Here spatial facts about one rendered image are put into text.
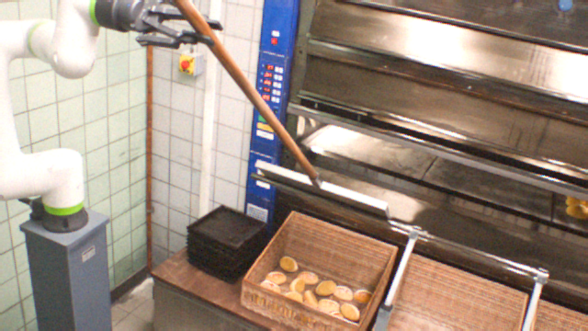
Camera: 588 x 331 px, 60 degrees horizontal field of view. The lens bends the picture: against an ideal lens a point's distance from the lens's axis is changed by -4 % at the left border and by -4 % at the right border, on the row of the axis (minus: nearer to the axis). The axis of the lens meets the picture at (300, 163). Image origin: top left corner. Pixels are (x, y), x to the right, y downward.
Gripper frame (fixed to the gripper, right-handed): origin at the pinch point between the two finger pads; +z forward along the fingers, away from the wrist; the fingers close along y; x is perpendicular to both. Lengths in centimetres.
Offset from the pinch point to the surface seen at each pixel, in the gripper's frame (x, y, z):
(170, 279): -142, 60, -59
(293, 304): -137, 47, 2
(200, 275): -151, 52, -50
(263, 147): -145, -16, -45
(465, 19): -97, -78, 34
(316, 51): -113, -57, -26
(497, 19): -95, -80, 46
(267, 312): -143, 54, -9
